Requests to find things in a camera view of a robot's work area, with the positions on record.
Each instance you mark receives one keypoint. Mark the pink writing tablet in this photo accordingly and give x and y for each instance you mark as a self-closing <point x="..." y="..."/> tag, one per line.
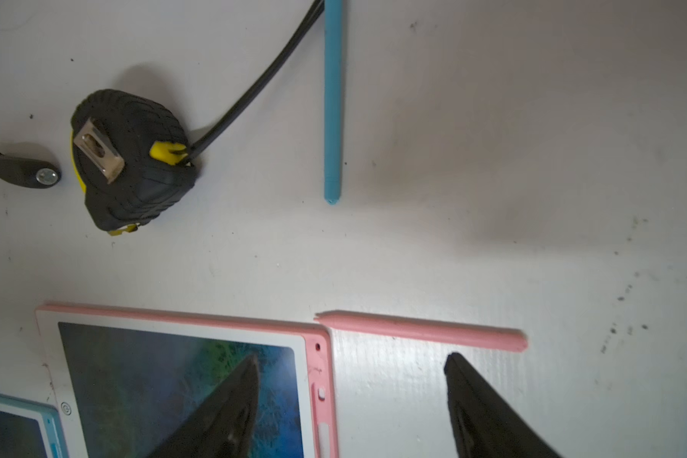
<point x="126" y="380"/>

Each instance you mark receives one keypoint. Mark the small black screwdriver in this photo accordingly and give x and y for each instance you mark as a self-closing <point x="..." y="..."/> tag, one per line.
<point x="28" y="173"/>

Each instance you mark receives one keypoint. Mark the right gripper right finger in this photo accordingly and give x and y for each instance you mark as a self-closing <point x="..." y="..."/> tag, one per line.
<point x="483" y="424"/>

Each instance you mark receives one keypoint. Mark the black yellow tape measure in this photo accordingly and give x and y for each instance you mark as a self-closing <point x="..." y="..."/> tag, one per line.
<point x="132" y="157"/>

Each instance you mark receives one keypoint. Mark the pink stylus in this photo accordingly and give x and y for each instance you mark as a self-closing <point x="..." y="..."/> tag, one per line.
<point x="465" y="335"/>

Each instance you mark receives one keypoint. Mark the left blue writing tablet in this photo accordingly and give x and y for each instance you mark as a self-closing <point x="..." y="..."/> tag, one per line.
<point x="29" y="429"/>

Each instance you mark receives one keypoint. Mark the blue stylus near tape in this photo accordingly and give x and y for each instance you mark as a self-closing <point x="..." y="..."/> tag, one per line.
<point x="333" y="100"/>

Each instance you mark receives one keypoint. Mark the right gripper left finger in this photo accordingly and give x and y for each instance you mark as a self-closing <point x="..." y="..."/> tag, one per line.
<point x="224" y="423"/>

